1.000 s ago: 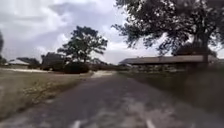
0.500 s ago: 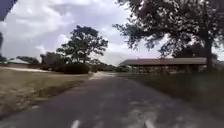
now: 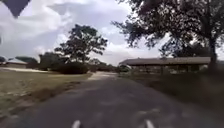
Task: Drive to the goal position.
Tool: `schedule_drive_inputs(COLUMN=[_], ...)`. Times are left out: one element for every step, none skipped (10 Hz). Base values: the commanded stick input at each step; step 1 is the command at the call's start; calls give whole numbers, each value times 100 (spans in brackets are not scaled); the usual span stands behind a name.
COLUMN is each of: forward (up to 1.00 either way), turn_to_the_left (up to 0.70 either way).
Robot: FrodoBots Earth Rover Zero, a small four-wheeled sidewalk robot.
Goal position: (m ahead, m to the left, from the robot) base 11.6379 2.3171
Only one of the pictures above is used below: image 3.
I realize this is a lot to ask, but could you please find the distant row of trees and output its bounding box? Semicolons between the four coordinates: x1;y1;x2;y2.
88;58;118;72

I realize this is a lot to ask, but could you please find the tall pine tree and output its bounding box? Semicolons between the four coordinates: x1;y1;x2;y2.
54;23;109;64

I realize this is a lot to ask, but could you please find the grey concrete path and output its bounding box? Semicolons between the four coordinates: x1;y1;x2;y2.
0;71;224;128

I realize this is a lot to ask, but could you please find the dark round bush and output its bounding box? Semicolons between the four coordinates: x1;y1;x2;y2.
51;61;90;75

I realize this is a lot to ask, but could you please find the long open shelter building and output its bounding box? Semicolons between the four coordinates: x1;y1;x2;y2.
118;55;213;75

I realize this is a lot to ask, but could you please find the low dark tree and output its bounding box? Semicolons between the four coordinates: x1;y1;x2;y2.
38;52;64;70

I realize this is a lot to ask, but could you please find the robot's own part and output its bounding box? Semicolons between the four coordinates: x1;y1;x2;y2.
144;119;156;128
71;119;82;128

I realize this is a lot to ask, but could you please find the shaded grass verge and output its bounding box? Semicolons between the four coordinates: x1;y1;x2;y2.
119;70;224;114

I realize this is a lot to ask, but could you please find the dry grass field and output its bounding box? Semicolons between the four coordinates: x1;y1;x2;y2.
0;69;93;119

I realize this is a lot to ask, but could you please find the large spreading tree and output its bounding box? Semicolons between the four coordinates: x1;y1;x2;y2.
111;0;224;73

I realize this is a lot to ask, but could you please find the small pale-roofed building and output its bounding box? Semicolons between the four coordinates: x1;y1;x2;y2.
4;58;29;69

